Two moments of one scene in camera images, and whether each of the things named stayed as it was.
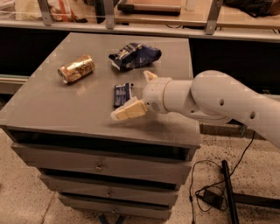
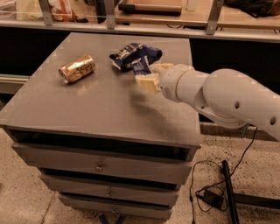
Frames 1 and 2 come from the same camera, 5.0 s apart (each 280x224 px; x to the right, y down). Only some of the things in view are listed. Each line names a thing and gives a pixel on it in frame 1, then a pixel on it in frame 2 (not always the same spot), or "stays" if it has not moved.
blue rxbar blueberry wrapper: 122,94 → 142,66
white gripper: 154,95 → 169,82
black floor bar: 230,194 stays
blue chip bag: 134,54 stays
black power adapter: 213,199 stays
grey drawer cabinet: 60,126 stays
